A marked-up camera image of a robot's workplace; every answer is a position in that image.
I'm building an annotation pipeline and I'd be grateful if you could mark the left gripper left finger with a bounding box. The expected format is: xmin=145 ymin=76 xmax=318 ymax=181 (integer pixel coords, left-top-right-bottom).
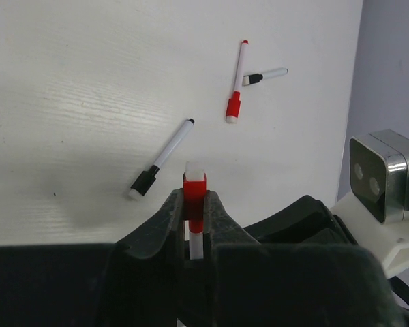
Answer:
xmin=0 ymin=190 xmax=184 ymax=326

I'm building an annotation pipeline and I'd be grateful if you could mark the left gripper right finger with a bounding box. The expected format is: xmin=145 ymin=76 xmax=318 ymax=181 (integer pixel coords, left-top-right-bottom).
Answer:
xmin=204 ymin=191 xmax=407 ymax=326

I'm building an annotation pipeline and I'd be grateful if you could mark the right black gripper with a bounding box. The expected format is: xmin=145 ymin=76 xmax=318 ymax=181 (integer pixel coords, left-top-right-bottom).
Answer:
xmin=245 ymin=196 xmax=357 ymax=245

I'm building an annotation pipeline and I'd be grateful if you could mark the red cap marker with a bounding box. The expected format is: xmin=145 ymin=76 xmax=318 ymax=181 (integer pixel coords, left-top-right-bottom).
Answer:
xmin=182 ymin=161 xmax=209 ymax=262
xmin=226 ymin=40 xmax=249 ymax=124

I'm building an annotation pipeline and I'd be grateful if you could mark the black cap marker centre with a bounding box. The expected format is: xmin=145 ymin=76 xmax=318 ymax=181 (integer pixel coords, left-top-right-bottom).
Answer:
xmin=128 ymin=119 xmax=195 ymax=200

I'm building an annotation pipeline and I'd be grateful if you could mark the black cap marker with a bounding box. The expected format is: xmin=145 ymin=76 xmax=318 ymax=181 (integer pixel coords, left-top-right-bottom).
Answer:
xmin=243 ymin=67 xmax=288 ymax=87
xmin=128 ymin=119 xmax=195 ymax=200

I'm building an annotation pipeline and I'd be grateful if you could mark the black cap marker right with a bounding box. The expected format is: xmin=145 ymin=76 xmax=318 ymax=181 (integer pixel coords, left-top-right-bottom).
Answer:
xmin=243 ymin=67 xmax=288 ymax=87

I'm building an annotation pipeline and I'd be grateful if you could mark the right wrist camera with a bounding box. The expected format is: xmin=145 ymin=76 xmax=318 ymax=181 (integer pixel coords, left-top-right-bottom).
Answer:
xmin=349 ymin=129 xmax=409 ymax=224

